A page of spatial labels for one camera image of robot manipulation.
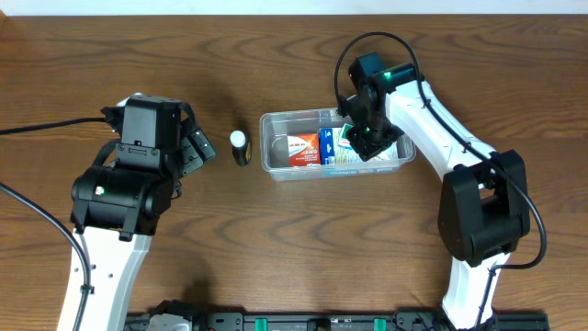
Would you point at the clear plastic container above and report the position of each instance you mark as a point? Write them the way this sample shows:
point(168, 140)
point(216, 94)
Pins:
point(276, 127)

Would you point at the dark bottle white cap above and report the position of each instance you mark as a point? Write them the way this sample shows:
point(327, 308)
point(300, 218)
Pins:
point(241, 148)

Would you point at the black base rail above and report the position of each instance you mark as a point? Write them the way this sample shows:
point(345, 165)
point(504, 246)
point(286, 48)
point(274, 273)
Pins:
point(175, 315)

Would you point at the blue medicine box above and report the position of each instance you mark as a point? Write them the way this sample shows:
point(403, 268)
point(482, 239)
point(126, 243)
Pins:
point(333, 152)

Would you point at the white green medicine box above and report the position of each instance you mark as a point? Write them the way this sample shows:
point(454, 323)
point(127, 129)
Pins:
point(343, 141)

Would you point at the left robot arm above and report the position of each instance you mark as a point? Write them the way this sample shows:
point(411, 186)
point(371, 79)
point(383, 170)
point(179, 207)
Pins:
point(119, 199)

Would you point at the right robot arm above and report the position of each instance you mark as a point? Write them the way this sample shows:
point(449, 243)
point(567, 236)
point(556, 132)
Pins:
point(483, 211)

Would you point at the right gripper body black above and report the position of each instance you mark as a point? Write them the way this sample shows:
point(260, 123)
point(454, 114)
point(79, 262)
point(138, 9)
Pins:
point(377, 143)

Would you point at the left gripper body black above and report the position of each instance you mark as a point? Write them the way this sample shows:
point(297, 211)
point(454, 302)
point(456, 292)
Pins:
point(197, 148)

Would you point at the red medicine box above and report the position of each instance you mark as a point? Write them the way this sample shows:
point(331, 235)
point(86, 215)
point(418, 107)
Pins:
point(304, 150)

